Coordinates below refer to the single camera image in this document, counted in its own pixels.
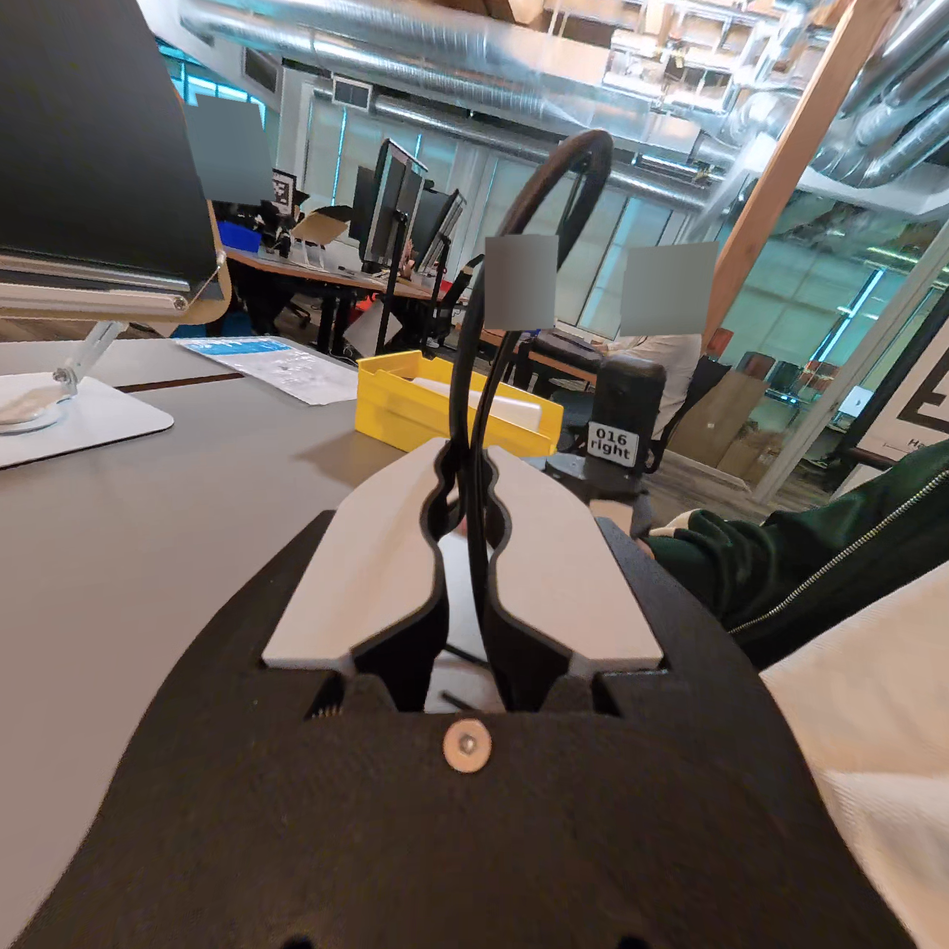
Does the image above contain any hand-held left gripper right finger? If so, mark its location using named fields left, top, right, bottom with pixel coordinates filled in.
left=485, top=447, right=664, bottom=676

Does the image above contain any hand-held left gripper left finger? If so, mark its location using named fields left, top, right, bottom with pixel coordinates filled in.
left=261, top=439, right=451, bottom=668

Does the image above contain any white bottle black lid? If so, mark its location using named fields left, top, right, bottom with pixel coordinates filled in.
left=411, top=377, right=546, bottom=431

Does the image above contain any black cable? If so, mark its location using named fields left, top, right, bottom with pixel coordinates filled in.
left=443, top=129, right=616, bottom=713

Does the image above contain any yellow plastic bin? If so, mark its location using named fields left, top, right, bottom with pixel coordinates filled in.
left=356, top=352, right=564, bottom=457

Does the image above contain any person's right forearm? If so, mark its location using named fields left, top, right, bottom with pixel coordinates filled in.
left=641, top=441, right=949, bottom=668

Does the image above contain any grey desk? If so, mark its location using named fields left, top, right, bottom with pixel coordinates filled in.
left=0, top=337, right=594, bottom=949

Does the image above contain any wooden background desk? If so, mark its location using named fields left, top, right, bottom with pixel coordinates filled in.
left=222, top=245, right=461, bottom=357

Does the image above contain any brown cardboard box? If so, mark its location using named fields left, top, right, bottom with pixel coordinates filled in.
left=667, top=371, right=794, bottom=483

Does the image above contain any blue white printed sheet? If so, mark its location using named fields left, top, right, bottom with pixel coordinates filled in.
left=178, top=336, right=360, bottom=406

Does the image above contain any black computer monitor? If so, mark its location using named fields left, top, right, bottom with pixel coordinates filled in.
left=359, top=138, right=427, bottom=271
left=411, top=189, right=468, bottom=271

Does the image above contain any wooden pillar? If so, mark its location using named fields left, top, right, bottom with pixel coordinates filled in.
left=700, top=0, right=902, bottom=342

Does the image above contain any white monitor base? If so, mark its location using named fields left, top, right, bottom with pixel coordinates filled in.
left=0, top=319, right=175, bottom=470

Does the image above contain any beige cardboard panel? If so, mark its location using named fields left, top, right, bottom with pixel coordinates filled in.
left=293, top=206, right=353, bottom=246

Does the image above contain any wooden screen holder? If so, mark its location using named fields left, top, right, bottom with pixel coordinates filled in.
left=0, top=0, right=232, bottom=338

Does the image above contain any silver ventilation duct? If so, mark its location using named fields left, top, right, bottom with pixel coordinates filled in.
left=178, top=0, right=949, bottom=216

